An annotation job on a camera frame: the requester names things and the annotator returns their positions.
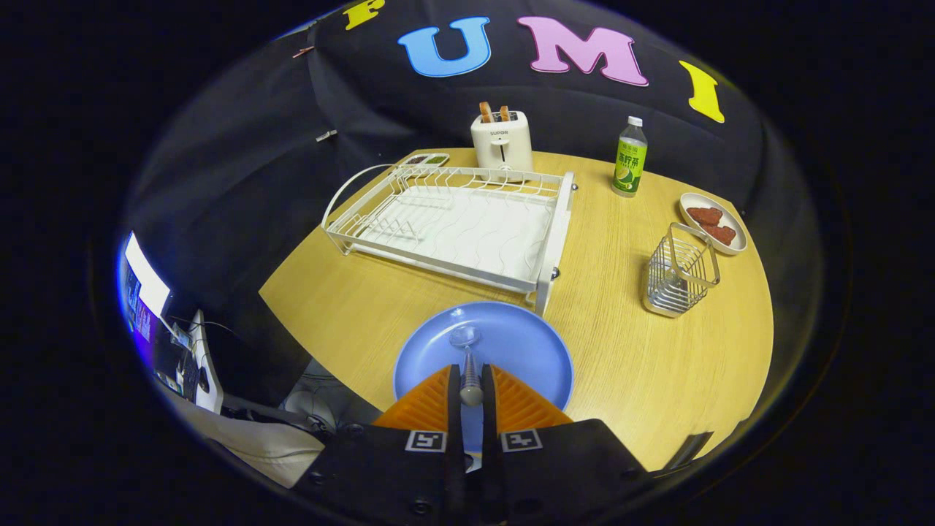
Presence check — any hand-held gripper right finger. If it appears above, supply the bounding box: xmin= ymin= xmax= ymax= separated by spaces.
xmin=480 ymin=363 xmax=651 ymax=525

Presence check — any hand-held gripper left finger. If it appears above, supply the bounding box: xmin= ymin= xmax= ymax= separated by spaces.
xmin=291 ymin=364 xmax=470 ymax=525

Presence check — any spoon with blue patterned handle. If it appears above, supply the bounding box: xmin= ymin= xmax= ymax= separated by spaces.
xmin=448 ymin=324 xmax=486 ymax=408

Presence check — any blue plate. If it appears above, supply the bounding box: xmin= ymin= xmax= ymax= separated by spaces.
xmin=393 ymin=301 xmax=575 ymax=454

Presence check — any white wire dish rack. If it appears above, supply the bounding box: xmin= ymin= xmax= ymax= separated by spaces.
xmin=321 ymin=164 xmax=578 ymax=316

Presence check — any metal wire basket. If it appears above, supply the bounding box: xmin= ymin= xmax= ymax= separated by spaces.
xmin=643 ymin=222 xmax=722 ymax=319

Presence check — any white oval dish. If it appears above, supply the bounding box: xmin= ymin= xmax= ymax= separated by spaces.
xmin=679 ymin=192 xmax=749 ymax=256

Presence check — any white cloth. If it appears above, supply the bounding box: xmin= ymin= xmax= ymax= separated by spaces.
xmin=164 ymin=391 xmax=326 ymax=489

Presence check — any black rectangular object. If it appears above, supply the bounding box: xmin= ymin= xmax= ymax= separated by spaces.
xmin=663 ymin=431 xmax=714 ymax=472

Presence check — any white toaster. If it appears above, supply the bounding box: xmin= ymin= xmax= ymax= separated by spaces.
xmin=470 ymin=110 xmax=534 ymax=183

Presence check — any computer monitor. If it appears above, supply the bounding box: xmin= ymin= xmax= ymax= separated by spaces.
xmin=117 ymin=232 xmax=172 ymax=351

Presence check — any green label drink bottle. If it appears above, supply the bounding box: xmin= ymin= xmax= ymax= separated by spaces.
xmin=612 ymin=115 xmax=649 ymax=198

